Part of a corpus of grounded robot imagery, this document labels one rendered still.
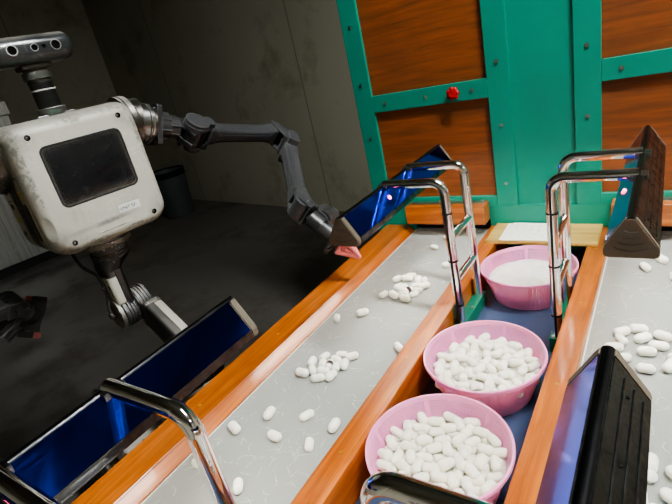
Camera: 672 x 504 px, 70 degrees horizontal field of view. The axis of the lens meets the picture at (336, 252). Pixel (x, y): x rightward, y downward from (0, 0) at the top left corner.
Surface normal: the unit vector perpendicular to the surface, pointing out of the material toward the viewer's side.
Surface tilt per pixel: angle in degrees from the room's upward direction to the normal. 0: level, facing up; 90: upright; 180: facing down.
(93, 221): 90
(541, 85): 90
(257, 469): 0
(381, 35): 90
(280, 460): 0
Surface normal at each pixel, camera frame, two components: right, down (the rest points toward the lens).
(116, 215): 0.72, 0.12
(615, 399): 0.58, -0.44
